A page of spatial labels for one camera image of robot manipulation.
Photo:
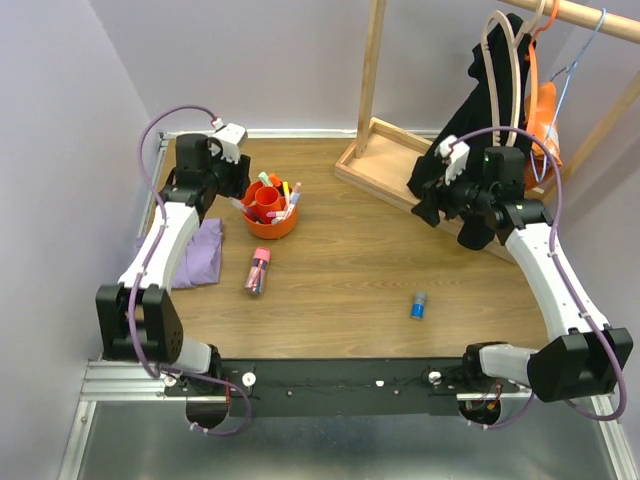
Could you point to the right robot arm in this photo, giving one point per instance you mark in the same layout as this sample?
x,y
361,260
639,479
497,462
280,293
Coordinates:
x,y
584,354

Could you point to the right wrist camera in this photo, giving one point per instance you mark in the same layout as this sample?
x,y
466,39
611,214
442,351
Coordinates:
x,y
454,154

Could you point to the blue capped white marker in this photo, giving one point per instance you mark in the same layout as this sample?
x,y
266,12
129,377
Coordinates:
x,y
293,201

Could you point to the mint green highlighter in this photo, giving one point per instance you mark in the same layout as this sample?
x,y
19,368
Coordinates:
x,y
265,179

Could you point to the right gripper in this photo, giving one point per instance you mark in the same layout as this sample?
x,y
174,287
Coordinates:
x,y
433,193

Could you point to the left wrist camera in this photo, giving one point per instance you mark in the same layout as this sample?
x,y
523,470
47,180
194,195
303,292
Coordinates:
x,y
227,140

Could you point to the purple cloth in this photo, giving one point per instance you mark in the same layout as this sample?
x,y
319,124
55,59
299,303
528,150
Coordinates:
x,y
201,261

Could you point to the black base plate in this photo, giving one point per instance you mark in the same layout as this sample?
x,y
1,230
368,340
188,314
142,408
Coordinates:
x,y
359,386

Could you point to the red pen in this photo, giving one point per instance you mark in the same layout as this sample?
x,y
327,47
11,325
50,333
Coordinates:
x,y
239,205

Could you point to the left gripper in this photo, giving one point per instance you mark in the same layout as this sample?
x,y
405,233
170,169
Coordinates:
x,y
239,184

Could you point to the yellow capped white marker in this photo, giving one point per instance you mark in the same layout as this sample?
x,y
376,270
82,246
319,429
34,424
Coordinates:
x,y
286,192

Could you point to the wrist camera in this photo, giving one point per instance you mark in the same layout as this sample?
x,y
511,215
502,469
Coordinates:
x,y
227,140
454,154

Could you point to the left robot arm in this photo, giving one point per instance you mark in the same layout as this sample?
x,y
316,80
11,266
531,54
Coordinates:
x,y
138,321

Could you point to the orange round desk organizer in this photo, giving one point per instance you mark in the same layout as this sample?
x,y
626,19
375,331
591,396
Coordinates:
x,y
262,199

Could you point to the pink lidded marker bottle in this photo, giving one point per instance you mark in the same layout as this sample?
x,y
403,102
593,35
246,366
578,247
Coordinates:
x,y
255,281

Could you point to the orange garment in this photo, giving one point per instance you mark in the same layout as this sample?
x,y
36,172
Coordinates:
x,y
546,96

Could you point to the blue jar grey lid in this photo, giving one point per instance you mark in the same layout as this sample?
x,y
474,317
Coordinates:
x,y
418,305

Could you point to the orange hanger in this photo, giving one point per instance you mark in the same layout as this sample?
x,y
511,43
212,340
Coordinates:
x,y
534,75

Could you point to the black garment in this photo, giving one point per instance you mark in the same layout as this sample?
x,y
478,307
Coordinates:
x,y
474,114

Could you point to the blue wire hanger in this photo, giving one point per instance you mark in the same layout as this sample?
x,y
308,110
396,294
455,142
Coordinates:
x,y
542,165

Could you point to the black orange highlighter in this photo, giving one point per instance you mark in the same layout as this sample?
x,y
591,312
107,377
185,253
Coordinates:
x,y
275,180

